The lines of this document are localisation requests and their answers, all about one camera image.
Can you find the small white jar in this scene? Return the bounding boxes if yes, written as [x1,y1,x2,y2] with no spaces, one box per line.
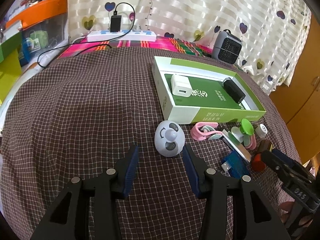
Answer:
[255,124,267,138]

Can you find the clear storage box orange lid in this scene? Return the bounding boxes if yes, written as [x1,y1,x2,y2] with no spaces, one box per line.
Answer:
[5,0,69,65]

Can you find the silver nail clipper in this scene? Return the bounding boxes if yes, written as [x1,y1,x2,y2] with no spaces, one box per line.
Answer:
[221,129,252,164]

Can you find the black rectangular device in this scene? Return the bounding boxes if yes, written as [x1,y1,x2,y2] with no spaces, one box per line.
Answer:
[222,78,246,104]

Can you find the blue printed box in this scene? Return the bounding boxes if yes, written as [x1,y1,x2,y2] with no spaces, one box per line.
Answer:
[21,30,49,60]

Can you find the white power strip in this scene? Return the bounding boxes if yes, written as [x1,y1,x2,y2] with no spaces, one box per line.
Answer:
[87,29,157,42]

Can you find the pink and green plaid cloth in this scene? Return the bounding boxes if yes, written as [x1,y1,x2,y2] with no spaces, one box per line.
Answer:
[61,36,240,67]

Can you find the brown bottle with red cap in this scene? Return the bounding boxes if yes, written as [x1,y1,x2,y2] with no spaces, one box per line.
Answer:
[251,140,273,172]

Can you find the green and white cardboard box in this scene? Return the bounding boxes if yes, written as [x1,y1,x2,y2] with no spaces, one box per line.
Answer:
[152,56,267,125]

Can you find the cream curtain with hearts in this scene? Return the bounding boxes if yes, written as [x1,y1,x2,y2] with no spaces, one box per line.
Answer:
[67,0,313,95]

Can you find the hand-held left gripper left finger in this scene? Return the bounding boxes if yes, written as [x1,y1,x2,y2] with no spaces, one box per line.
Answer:
[30,145,139,240]

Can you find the blue USB card reader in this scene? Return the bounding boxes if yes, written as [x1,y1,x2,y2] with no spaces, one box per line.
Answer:
[221,150,250,179]

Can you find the grey panda-shaped toy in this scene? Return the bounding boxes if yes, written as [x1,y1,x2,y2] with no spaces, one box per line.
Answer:
[154,120,187,158]

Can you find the white USB charger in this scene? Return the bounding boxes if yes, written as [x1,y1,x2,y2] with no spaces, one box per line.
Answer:
[170,74,193,96]

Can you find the grey mini heater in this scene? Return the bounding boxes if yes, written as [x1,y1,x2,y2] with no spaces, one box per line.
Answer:
[212,29,242,65]

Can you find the wooden cabinet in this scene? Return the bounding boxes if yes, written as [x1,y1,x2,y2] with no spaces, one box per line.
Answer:
[269,12,320,165]

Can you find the black power adapter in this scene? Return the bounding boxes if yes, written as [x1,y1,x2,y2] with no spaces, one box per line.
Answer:
[110,15,122,33]

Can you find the lime yellow box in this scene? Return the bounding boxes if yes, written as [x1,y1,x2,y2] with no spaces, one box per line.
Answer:
[0,47,23,105]

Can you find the green-topped white knob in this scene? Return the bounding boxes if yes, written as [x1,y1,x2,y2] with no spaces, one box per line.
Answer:
[230,119,254,147]

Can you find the green lidded cardboard box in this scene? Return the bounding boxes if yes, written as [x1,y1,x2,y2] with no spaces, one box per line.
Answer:
[0,30,23,63]

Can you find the black plugged charger with cable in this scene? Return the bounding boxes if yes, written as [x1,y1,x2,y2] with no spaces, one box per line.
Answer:
[37,2,136,68]

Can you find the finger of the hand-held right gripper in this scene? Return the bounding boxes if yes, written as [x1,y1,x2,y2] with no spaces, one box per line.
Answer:
[261,150,304,188]
[272,149,314,178]

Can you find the brown checked blanket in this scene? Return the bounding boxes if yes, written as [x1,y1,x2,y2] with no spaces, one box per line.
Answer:
[0,41,308,240]

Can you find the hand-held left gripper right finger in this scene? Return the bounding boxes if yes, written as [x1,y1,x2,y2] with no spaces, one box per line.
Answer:
[182,145,292,240]

